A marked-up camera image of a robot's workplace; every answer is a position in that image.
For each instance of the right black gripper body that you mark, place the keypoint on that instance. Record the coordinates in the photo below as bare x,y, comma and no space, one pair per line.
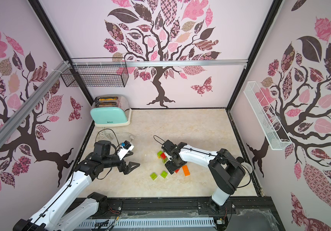
171,161

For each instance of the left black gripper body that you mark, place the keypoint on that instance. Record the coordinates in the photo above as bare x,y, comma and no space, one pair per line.
110,161

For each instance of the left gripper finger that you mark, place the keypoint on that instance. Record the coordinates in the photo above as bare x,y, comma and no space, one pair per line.
130,167
124,154

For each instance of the orange lego brick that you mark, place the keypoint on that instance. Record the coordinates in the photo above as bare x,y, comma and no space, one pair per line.
186,170

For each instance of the long green lego brick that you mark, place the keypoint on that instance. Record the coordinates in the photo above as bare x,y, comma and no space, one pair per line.
159,156

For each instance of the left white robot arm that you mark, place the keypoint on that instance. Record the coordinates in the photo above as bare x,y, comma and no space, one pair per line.
53,216

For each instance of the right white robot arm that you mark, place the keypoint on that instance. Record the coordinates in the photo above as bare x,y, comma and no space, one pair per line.
226,170

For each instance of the mint green toaster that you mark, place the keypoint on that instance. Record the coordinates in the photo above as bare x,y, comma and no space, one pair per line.
111,111

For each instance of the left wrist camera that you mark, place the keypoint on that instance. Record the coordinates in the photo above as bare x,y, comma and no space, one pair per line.
124,148

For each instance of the white slotted cable duct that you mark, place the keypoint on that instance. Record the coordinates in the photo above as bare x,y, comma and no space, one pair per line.
145,223

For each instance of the black wire basket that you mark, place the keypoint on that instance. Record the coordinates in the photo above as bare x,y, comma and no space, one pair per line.
106,72

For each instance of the white wire basket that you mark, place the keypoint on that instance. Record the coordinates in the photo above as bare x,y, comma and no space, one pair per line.
269,121

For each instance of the aluminium rail back wall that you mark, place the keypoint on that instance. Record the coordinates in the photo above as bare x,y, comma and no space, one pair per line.
169,63

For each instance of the aluminium rail wall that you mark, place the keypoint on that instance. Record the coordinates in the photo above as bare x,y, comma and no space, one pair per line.
169,63
16,119

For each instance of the aluminium rail left wall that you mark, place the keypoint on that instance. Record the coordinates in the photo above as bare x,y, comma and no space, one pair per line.
16,119

